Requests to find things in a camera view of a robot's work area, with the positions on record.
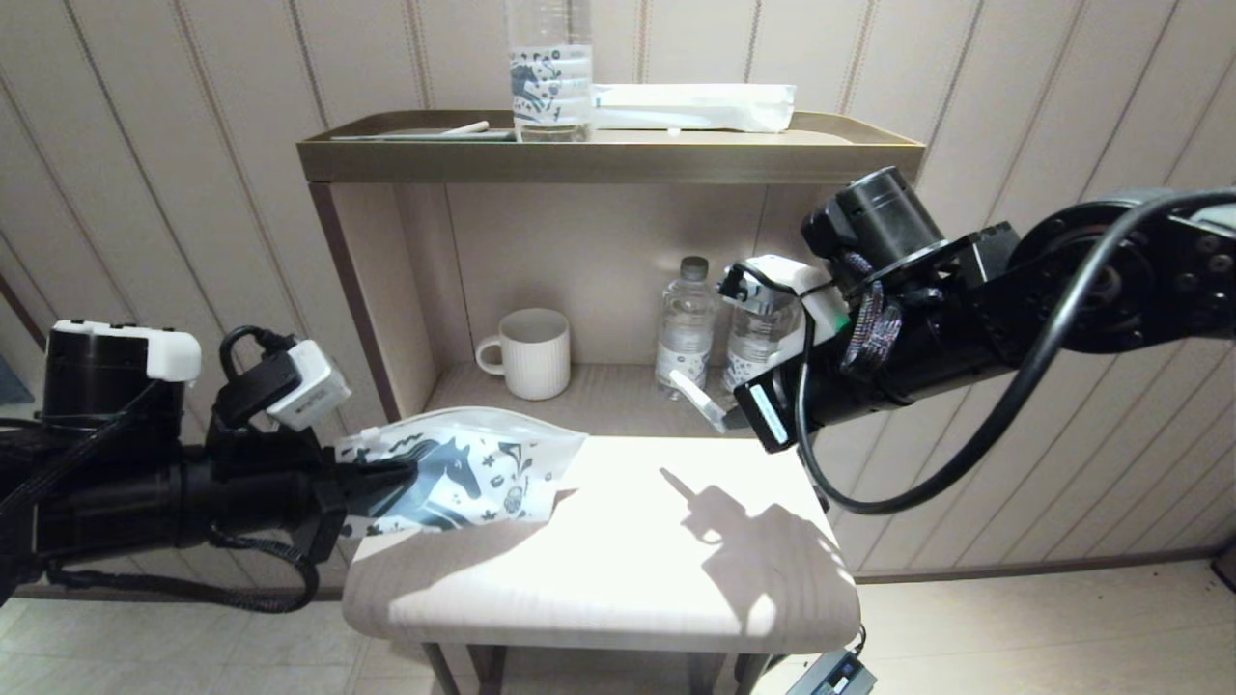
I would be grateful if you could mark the white ribbed mug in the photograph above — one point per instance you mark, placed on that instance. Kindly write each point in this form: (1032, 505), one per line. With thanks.
(536, 355)

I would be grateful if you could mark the white plastic wrapped packet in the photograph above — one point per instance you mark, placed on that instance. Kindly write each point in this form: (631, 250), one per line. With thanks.
(690, 106)

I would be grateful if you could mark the water bottle patterned label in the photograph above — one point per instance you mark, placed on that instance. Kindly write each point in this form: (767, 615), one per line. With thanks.
(758, 338)

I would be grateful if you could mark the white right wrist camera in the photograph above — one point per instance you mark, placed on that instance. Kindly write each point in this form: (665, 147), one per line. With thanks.
(787, 275)

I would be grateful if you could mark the tall clear printed bottle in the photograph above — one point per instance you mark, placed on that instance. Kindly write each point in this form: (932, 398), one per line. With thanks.
(550, 87)

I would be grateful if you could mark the black labelled power adapter box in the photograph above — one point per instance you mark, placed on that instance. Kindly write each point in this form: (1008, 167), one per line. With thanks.
(830, 678)

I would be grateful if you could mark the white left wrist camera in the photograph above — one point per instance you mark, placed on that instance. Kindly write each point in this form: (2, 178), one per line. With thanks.
(309, 386)

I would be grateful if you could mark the water bottle plain white label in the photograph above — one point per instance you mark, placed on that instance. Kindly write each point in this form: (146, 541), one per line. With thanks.
(686, 328)

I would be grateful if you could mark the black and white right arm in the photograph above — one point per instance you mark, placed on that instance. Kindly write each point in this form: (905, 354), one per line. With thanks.
(1110, 280)

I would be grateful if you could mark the white horse print zip bag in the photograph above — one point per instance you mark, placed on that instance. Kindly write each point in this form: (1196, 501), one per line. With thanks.
(502, 463)

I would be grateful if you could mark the black knob on shelf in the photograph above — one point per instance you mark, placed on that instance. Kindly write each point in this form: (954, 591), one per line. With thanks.
(821, 499)

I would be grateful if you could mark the beige wooden shelf table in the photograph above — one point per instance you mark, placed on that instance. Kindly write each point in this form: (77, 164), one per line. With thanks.
(628, 560)

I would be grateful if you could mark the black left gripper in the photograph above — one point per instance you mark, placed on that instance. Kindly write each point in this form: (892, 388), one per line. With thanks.
(251, 497)

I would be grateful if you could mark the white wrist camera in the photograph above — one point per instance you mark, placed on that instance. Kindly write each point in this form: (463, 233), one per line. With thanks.
(309, 386)
(787, 275)

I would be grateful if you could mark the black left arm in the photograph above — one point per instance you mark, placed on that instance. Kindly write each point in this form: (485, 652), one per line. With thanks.
(87, 492)

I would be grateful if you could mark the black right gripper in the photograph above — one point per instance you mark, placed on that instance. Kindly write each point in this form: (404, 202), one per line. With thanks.
(869, 386)

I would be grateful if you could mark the small white stick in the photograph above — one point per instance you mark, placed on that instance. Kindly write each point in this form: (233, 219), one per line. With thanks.
(466, 127)

